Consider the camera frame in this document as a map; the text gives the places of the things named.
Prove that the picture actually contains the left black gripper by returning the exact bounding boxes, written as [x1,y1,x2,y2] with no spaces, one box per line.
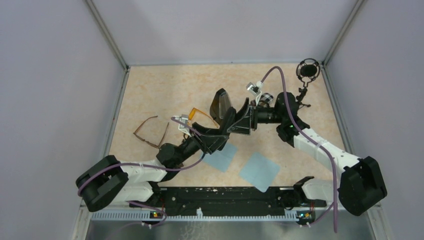
[175,122,229,165]

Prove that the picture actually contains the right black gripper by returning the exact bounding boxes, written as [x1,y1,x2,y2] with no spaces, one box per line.
[227,98,284,135]

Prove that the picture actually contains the blue cleaning cloth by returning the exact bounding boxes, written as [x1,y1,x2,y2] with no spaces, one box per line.
[203,143,238,173]
[239,152,281,193]

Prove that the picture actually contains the black textured glasses case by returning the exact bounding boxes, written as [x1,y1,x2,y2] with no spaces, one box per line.
[219,107,236,136]

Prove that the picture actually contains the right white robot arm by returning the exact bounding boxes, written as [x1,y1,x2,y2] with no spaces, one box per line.
[226,92,388,216]

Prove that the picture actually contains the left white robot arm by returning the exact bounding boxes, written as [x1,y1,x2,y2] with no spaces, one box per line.
[75,116,232,212]

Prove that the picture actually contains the orange tinted sunglasses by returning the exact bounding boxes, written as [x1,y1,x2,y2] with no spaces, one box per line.
[182,107,220,129]

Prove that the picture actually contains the plaid glasses case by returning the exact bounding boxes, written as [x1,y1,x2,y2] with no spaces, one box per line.
[257,92,274,108]

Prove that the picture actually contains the dark triangular glasses case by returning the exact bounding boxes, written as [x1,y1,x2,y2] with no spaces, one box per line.
[209,88,233,125]

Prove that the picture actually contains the black microphone on tripod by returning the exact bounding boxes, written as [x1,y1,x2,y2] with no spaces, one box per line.
[295,58,321,109]

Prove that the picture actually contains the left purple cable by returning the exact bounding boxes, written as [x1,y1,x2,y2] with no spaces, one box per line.
[77,116,208,229]

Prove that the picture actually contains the purple cable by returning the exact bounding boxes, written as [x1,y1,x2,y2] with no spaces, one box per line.
[260,65,339,234]
[77,116,208,229]

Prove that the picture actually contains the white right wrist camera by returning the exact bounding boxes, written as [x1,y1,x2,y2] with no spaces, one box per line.
[246,81,263,97]

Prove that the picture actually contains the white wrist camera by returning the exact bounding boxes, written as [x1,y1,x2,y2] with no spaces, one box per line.
[246,81,263,97]
[171,114,192,137]

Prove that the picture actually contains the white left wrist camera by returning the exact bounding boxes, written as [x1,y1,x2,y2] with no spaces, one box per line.
[171,114,192,137]

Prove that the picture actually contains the brown frame sunglasses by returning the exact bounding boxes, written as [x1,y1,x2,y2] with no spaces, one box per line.
[132,115,170,149]

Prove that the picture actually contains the grey slotted cable duct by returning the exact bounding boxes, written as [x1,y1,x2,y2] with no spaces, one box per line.
[91,209,299,222]

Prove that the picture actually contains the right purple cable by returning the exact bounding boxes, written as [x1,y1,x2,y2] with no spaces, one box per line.
[260,65,339,234]

